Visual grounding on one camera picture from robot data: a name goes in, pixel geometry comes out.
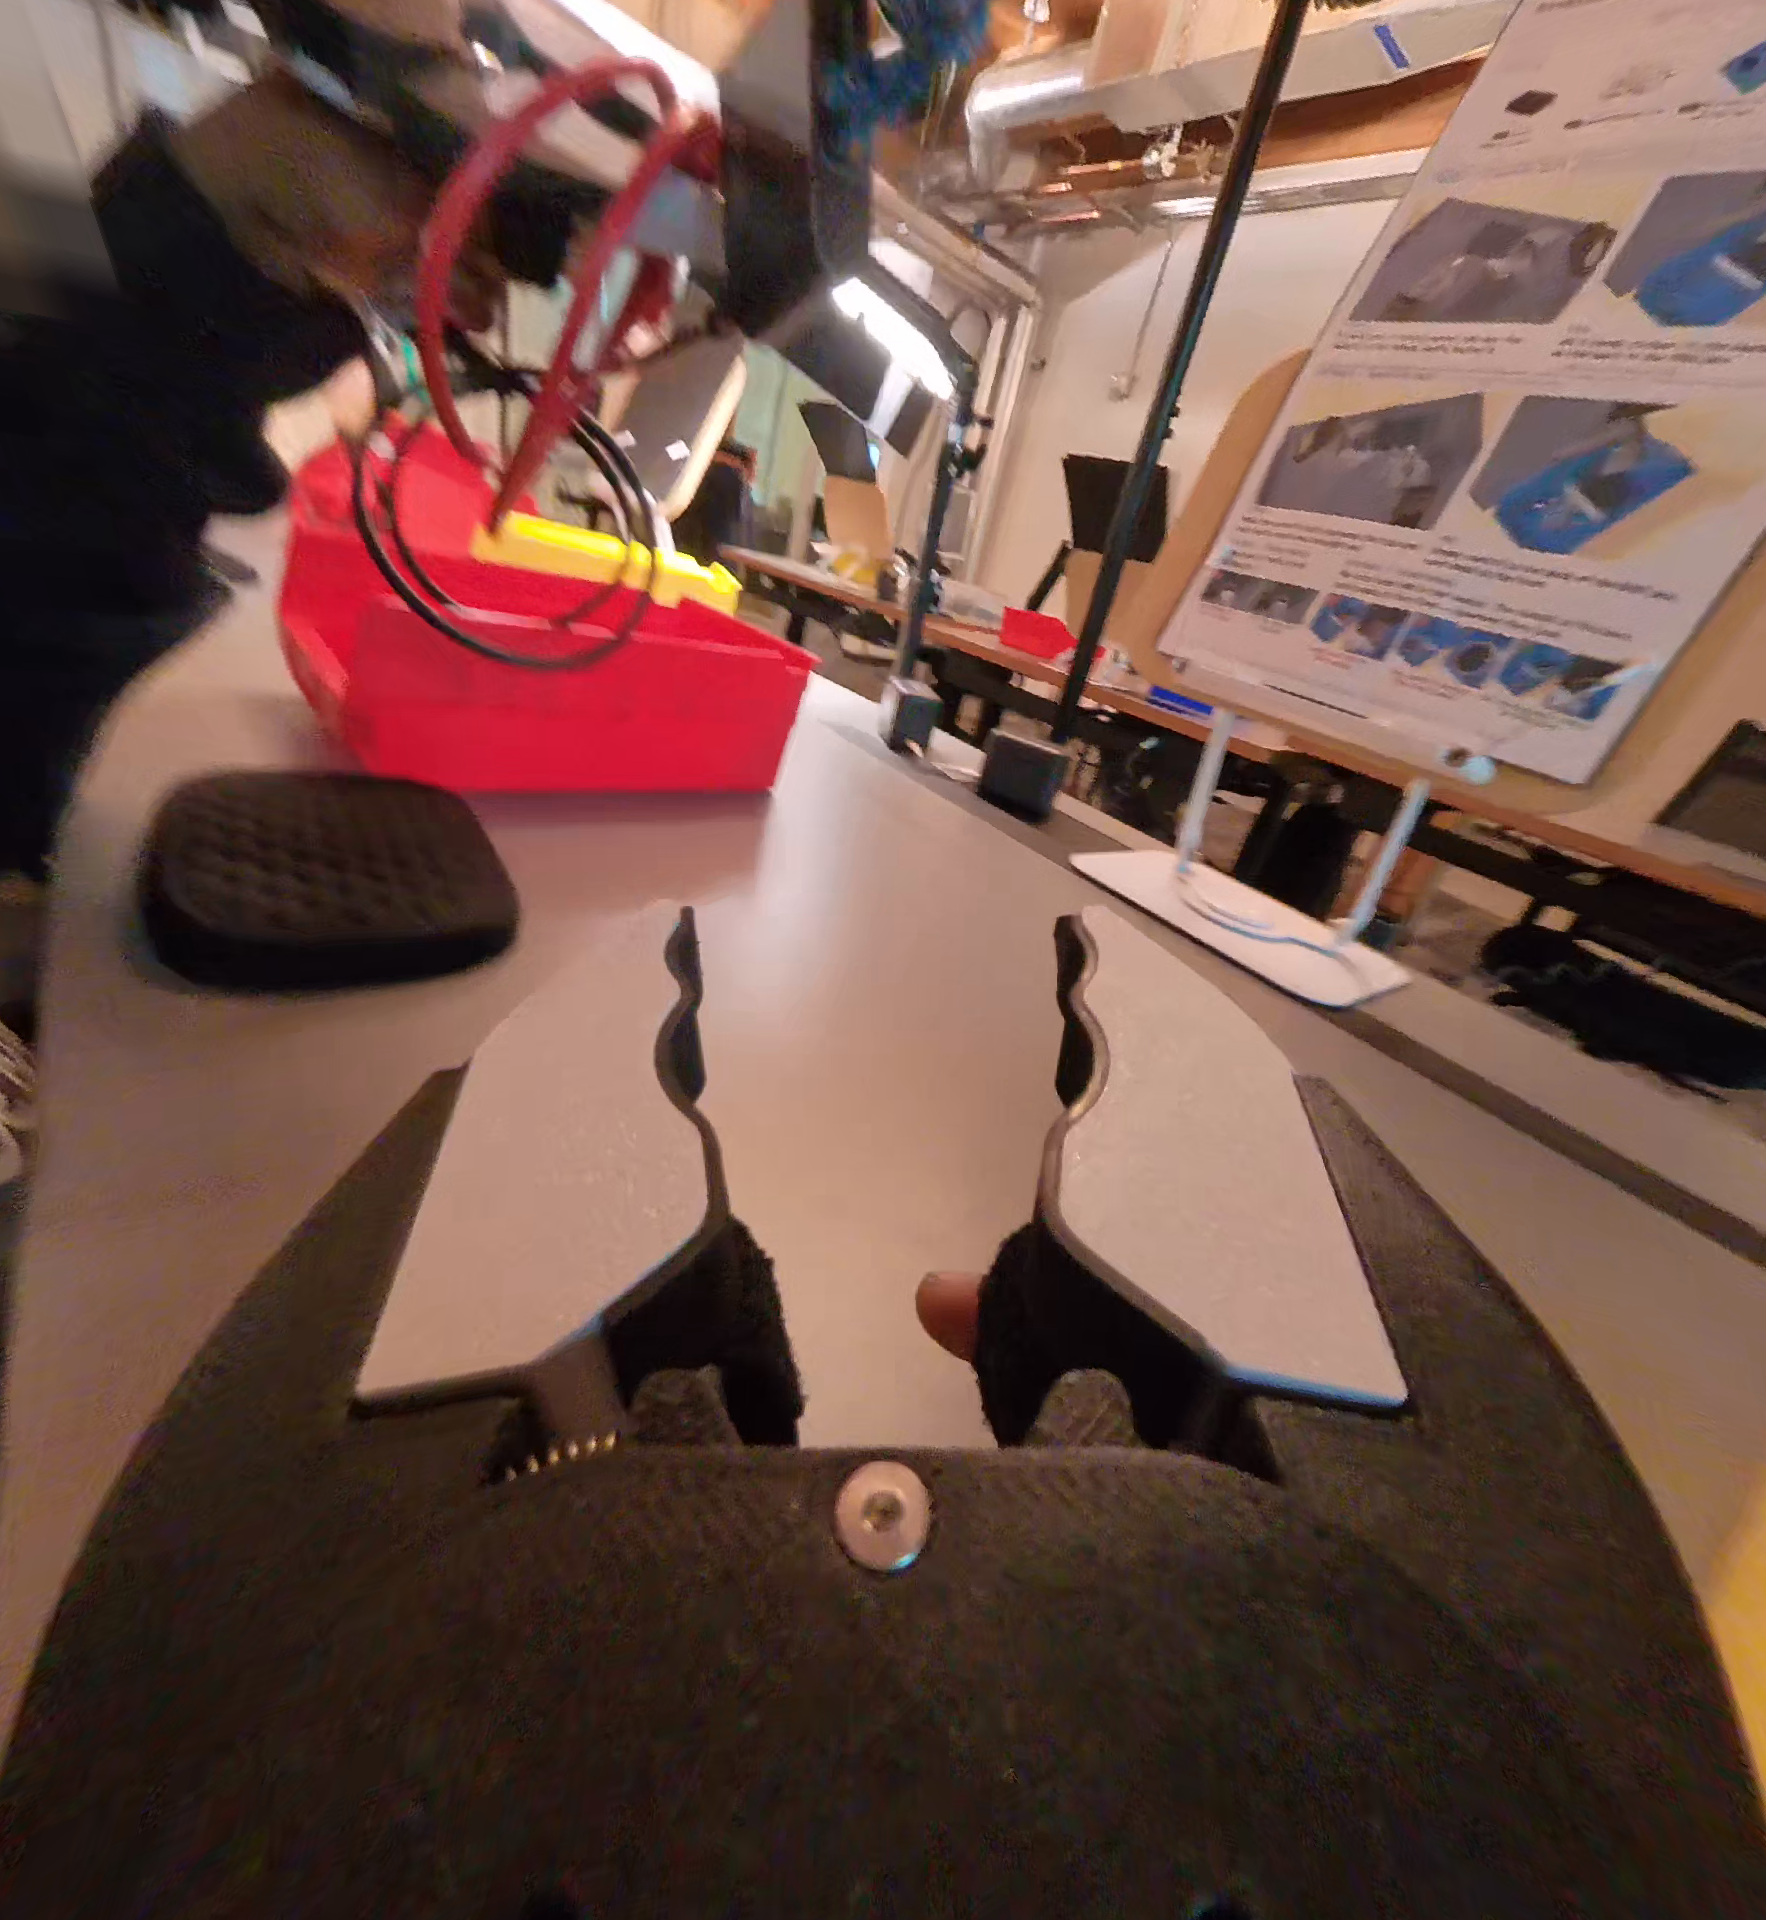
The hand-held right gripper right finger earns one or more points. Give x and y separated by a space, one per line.
1212 1200

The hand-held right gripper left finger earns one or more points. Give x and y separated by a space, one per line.
553 1185

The red plastic bin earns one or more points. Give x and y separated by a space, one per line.
553 705

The person's right hand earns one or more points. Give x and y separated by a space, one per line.
949 1313

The person's left hand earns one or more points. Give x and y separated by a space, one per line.
282 181

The long LED lamp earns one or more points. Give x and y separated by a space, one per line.
890 322

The black light stand pole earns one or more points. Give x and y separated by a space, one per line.
942 524

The white poster stand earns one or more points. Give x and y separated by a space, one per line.
1387 870

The dark honeycomb seat cushion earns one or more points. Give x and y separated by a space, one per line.
320 878

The black pole with round disc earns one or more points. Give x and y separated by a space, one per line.
1183 344

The red box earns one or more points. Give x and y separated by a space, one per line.
1036 633

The long wooden work table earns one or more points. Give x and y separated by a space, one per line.
1648 863

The printed instruction poster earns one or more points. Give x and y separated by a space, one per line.
1542 451

